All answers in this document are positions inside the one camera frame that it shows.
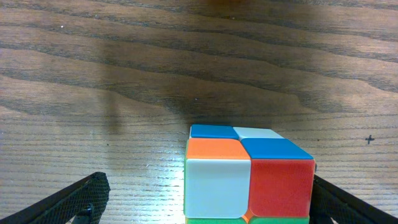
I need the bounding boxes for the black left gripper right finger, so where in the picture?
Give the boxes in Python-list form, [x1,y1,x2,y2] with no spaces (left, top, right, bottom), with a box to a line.
[309,175,397,224]

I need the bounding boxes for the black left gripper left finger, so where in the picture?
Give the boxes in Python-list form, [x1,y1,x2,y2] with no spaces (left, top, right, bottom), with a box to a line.
[1,172,110,224]

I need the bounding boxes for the multicoloured block cube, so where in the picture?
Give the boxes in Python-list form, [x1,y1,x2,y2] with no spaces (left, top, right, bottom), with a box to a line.
[183,124,316,224]

